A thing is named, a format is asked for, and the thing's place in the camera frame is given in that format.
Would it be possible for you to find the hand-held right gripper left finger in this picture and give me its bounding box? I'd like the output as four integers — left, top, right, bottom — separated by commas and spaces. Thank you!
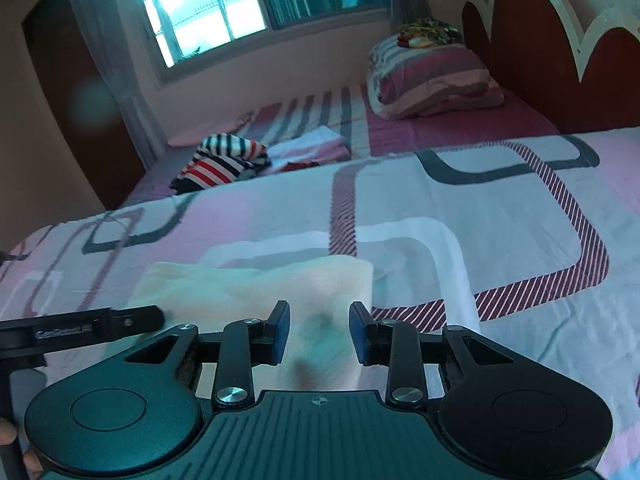
122, 300, 292, 408

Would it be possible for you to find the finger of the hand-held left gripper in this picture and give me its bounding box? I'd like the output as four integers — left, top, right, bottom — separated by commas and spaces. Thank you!
107, 305, 167, 337

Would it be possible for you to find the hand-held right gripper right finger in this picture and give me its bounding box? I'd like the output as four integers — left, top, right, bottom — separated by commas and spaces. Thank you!
348, 301, 516, 407

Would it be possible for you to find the cream small knit garment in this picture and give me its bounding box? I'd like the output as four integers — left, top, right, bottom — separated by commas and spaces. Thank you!
125, 255, 375, 392

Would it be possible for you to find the person's left hand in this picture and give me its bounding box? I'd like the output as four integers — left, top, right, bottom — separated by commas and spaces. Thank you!
0, 419, 45, 479

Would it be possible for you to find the patterned pink blue blanket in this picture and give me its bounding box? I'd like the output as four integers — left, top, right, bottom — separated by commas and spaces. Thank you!
0, 127, 640, 480

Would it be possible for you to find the black white red striped shirt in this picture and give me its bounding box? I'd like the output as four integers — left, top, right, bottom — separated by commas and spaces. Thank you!
170, 133, 273, 194

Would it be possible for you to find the folded pink white cloth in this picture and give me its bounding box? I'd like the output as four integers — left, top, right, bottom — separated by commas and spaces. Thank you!
269, 125, 351, 164

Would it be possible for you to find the brown wooden door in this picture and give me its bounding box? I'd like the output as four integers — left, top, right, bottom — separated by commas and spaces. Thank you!
21, 0, 147, 211

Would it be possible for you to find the maroon striped bed sheet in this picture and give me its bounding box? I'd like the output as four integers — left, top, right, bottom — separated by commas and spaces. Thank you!
120, 84, 562, 207

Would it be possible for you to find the white mosquito net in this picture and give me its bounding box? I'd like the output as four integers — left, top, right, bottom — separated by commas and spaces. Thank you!
59, 0, 167, 172

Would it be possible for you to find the striped pink pillow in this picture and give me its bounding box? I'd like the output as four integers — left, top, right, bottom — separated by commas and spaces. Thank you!
366, 35, 506, 121

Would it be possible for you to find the colourful floral cloth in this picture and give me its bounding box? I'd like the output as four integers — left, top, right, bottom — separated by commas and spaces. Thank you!
396, 18, 464, 49

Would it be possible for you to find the red headboard with white trim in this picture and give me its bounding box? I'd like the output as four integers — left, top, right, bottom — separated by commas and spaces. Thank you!
460, 0, 640, 136

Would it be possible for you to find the window with white frame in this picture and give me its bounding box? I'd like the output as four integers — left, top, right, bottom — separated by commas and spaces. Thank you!
122, 0, 396, 85

